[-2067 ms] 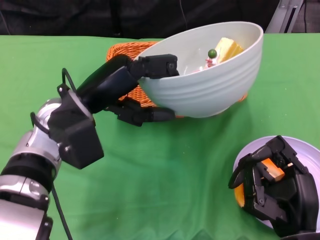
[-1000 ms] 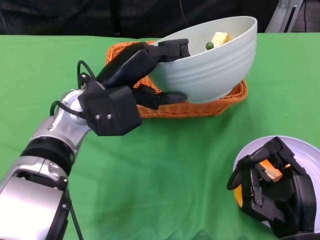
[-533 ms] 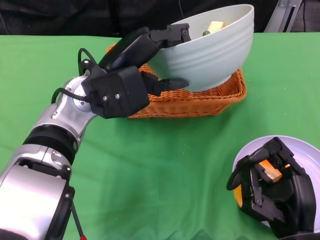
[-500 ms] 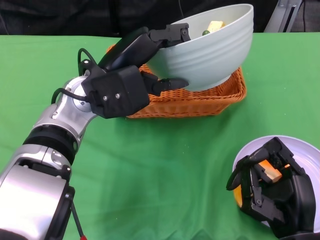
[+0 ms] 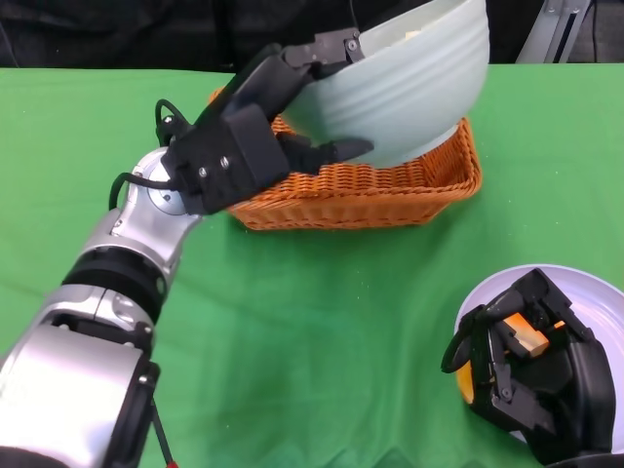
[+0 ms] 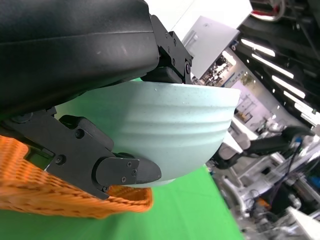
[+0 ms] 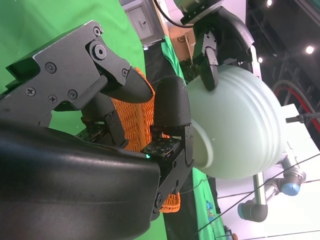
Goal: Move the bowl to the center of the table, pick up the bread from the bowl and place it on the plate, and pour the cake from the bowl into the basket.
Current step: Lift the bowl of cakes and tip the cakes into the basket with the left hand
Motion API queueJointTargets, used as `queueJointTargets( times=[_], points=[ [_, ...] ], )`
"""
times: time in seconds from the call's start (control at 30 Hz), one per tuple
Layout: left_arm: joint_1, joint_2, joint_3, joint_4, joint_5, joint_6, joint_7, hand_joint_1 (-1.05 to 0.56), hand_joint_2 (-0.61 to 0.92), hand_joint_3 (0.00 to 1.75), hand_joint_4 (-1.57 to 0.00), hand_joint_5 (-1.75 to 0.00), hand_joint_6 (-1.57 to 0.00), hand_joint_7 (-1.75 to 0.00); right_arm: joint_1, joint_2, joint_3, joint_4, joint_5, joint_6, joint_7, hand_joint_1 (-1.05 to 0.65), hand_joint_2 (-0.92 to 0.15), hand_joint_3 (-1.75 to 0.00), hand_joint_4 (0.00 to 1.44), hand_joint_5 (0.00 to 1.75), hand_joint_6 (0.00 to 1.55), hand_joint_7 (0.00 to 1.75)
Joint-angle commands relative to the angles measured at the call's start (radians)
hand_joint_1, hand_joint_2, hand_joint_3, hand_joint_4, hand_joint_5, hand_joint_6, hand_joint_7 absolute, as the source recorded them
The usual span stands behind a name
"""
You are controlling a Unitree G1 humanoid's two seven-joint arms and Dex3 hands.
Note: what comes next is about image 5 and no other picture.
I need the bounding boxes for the green tablecloth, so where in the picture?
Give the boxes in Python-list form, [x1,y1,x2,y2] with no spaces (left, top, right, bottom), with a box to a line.
[0,62,624,468]

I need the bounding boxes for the grey round bowl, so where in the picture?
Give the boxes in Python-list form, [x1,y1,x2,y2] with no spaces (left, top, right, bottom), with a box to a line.
[285,0,490,170]

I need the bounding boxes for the grey metal frame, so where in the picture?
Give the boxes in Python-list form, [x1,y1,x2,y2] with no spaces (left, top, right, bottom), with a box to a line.
[515,0,599,64]

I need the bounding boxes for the pale lavender plate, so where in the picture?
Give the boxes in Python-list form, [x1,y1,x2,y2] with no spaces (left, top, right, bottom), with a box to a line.
[452,264,624,440]

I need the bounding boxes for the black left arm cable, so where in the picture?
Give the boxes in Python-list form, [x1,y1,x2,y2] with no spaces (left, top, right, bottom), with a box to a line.
[109,99,196,211]

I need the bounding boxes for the orange striped bread roll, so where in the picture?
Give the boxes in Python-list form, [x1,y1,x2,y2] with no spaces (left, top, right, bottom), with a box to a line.
[455,363,475,406]

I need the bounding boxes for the black backdrop cloth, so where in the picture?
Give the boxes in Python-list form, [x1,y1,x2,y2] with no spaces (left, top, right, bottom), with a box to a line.
[0,0,547,72]

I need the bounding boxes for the striped ring bread with hole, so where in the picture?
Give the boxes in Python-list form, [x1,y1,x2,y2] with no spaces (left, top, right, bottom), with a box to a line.
[504,314,551,357]

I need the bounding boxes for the thin red black cable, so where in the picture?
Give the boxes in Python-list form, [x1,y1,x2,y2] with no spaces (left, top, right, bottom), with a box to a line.
[150,394,177,468]

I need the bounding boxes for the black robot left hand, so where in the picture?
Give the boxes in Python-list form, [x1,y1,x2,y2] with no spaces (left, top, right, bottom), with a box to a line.
[221,28,375,176]

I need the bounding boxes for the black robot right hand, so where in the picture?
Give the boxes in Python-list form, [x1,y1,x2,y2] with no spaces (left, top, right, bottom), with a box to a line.
[441,266,620,467]

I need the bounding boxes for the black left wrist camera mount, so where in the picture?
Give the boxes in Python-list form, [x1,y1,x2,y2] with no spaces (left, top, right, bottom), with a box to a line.
[163,104,293,215]

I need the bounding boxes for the orange wicker basket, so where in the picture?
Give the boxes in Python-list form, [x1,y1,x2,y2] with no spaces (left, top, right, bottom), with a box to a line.
[209,87,484,233]

